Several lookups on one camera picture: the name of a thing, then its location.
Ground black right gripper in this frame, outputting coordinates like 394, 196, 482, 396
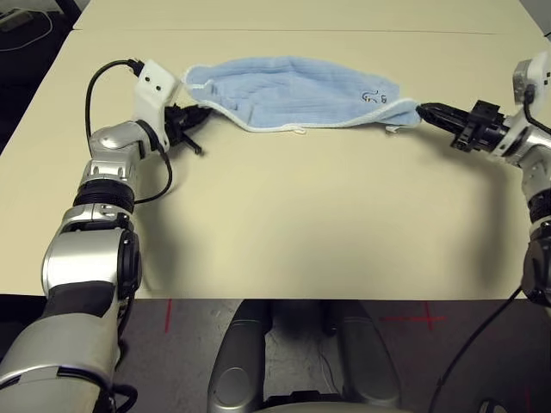
416, 99, 514, 155

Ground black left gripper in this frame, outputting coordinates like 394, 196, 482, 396
163, 104, 213, 157

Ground light blue terry towel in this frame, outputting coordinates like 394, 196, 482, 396
183, 55, 425, 134

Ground black-framed side table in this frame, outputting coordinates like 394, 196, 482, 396
55, 0, 91, 18

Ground grey power strip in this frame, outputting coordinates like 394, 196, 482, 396
0, 11, 27, 31

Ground grey robot left leg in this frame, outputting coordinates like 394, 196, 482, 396
208, 299, 270, 413

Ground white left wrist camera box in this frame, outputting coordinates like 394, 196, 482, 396
131, 59, 182, 147

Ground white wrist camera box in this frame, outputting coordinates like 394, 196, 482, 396
494, 51, 551, 158
131, 59, 182, 147

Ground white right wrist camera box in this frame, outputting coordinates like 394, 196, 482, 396
494, 51, 551, 158

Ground white floor cable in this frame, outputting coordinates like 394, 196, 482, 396
0, 8, 55, 52

